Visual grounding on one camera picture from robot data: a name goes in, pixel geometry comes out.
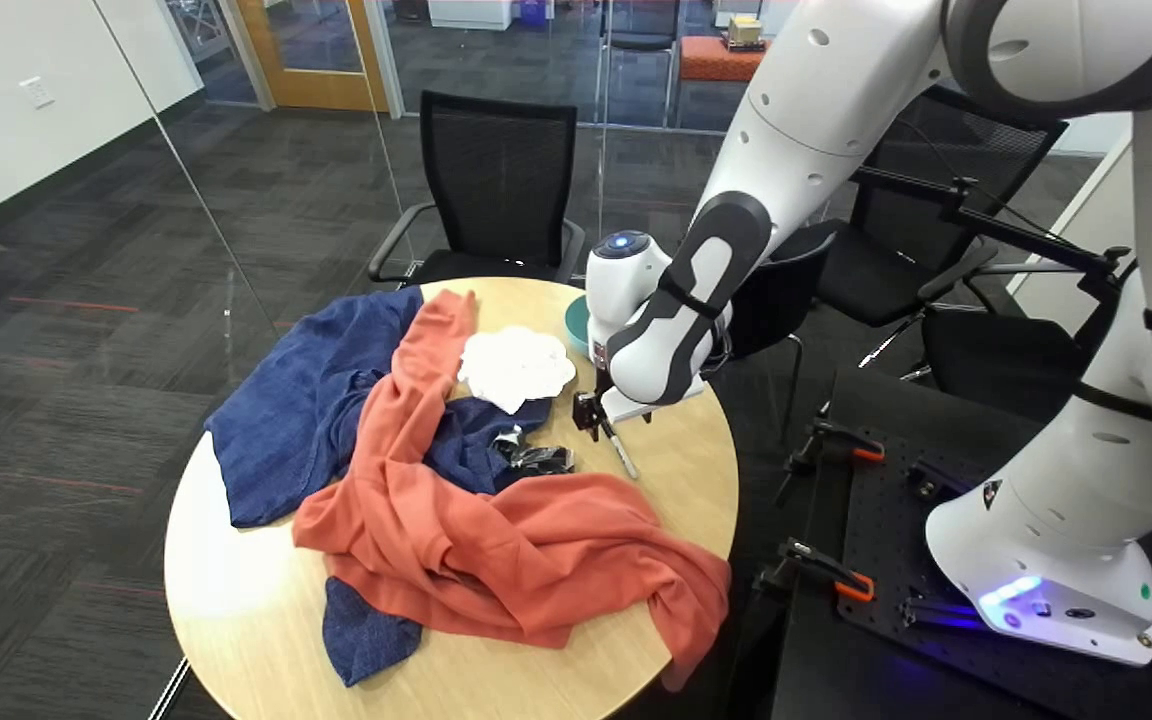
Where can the small object on bench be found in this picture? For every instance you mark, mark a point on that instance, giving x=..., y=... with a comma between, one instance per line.
x=742, y=33

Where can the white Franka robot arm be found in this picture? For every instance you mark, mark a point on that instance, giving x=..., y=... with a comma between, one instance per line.
x=842, y=83

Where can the black and white marker pen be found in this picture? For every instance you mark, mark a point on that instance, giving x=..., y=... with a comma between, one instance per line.
x=624, y=456

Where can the dark background chair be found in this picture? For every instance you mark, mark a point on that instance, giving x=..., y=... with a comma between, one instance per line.
x=643, y=20

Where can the orange upholstered bench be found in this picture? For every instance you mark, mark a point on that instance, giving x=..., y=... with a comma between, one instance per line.
x=717, y=62

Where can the white cabinet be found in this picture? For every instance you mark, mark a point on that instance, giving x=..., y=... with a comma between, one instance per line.
x=470, y=15

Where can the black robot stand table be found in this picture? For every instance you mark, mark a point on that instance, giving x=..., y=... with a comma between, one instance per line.
x=803, y=667

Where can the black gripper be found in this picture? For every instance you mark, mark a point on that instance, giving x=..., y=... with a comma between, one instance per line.
x=590, y=392

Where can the navy blue cloth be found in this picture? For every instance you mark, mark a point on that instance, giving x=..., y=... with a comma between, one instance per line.
x=298, y=412

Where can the small black metal object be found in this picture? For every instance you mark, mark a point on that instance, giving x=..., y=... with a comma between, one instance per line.
x=536, y=462

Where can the orange cloth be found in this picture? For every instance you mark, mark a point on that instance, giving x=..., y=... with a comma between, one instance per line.
x=536, y=546

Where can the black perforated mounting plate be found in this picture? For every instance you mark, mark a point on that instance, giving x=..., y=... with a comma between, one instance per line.
x=911, y=667

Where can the black chair seat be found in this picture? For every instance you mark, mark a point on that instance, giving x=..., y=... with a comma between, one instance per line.
x=1000, y=362

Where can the wooden framed glass door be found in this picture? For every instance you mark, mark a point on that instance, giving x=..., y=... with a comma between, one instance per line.
x=249, y=55

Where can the black mesh office chair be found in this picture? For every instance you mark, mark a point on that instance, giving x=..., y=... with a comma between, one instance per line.
x=496, y=174
x=896, y=252

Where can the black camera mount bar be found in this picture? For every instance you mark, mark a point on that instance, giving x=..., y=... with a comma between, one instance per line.
x=1000, y=228

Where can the white cloth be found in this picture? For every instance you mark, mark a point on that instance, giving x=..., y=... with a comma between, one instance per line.
x=516, y=367

